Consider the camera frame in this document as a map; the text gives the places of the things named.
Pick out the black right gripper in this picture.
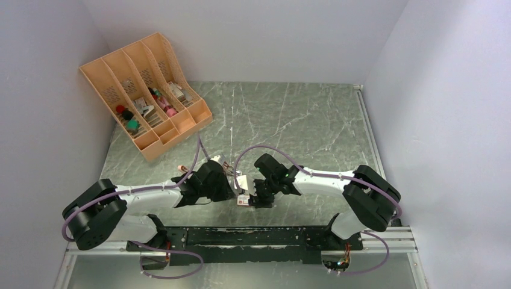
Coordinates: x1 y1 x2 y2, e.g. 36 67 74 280
248 176 280 208

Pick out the small staple box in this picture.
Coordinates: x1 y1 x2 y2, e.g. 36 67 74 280
236 194 251 207

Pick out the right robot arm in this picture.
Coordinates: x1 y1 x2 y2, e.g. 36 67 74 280
235 154 401 249

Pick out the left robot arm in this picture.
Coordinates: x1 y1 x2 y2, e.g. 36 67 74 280
62 160 234 250

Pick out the grey white stapler in organizer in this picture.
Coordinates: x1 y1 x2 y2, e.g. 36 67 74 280
142 105 155 119

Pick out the green stamp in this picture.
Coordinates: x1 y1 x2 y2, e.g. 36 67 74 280
125 119 140 134

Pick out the black round stamp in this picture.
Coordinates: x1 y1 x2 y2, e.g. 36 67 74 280
121 110 134 121

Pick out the peach plastic file organizer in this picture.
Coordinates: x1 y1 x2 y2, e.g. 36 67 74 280
80 33 213 161

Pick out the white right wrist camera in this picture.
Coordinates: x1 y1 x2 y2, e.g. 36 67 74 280
234 175 254 194

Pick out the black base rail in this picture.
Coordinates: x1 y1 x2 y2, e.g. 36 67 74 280
146 225 363 266

